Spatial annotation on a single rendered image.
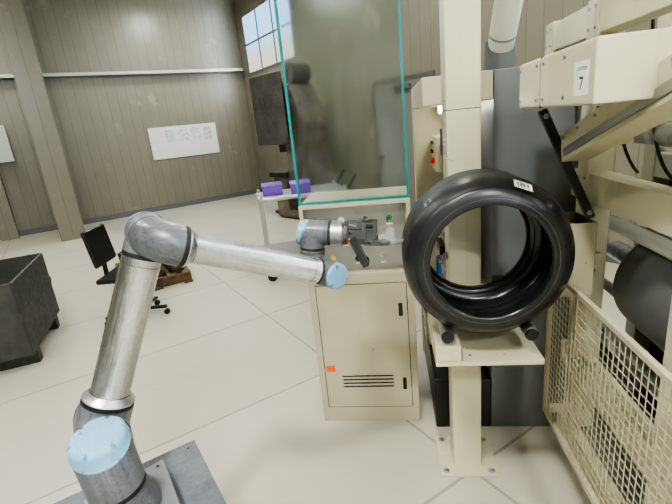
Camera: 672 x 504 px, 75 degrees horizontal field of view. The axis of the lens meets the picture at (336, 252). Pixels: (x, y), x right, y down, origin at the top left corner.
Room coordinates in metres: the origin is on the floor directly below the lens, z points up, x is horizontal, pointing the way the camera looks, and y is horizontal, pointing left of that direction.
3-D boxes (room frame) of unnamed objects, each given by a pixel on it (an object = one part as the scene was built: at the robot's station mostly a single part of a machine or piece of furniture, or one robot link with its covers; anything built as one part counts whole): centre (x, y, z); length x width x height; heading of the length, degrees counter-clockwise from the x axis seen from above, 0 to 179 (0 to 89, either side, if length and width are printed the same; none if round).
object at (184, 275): (5.23, 2.33, 0.21); 1.17 x 0.81 x 0.42; 30
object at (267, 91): (8.06, 0.57, 1.33); 1.30 x 1.16 x 2.65; 31
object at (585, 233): (1.67, -0.93, 1.05); 0.20 x 0.15 x 0.30; 172
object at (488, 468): (1.76, -0.54, 0.01); 0.27 x 0.27 x 0.02; 82
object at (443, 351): (1.53, -0.38, 0.83); 0.36 x 0.09 x 0.06; 172
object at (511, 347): (1.51, -0.52, 0.80); 0.37 x 0.36 x 0.02; 82
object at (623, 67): (1.34, -0.80, 1.71); 0.61 x 0.25 x 0.15; 172
